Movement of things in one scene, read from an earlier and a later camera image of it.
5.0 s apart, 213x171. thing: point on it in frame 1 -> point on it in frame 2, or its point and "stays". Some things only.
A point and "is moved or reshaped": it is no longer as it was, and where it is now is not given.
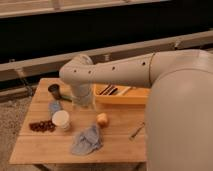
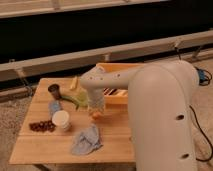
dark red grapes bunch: (42, 126) stays
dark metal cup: (55, 90) stays
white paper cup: (61, 119) stays
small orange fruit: (102, 119) is moved or reshaped
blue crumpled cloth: (88, 141) stays
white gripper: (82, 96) -> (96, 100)
